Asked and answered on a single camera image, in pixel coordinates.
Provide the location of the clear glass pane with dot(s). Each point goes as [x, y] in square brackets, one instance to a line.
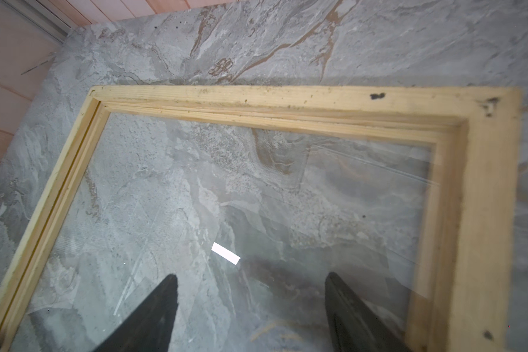
[250, 221]

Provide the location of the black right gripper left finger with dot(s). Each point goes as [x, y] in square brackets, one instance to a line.
[150, 326]

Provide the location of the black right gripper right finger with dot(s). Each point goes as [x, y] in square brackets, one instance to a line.
[353, 326]

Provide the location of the light wooden picture frame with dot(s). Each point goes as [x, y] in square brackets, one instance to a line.
[462, 277]

